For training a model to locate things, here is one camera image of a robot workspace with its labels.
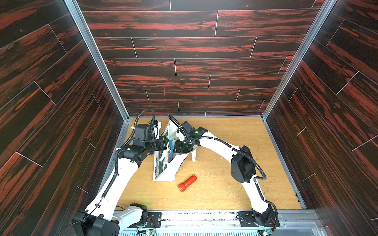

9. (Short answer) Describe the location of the blue flashlight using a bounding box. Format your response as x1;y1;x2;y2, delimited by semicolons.
168;140;176;153

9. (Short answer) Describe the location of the white canvas tote bag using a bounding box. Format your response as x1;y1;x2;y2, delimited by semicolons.
153;121;198;182

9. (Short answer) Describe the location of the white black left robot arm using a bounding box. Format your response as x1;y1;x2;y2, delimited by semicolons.
72;137;168;236

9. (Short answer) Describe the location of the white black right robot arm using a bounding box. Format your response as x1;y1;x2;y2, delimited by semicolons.
168;121;279;227

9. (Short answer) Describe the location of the red flashlight lower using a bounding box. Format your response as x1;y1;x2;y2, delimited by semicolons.
178;175;197;192

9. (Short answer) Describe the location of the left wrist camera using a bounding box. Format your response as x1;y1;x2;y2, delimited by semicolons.
134;120;161;141

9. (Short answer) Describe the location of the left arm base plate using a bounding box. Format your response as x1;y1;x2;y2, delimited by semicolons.
127;211;162;229

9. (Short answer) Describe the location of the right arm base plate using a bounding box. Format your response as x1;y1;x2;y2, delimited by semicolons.
236;209;280;228

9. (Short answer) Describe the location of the aluminium front rail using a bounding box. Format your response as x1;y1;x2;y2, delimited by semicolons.
120;209;328;236

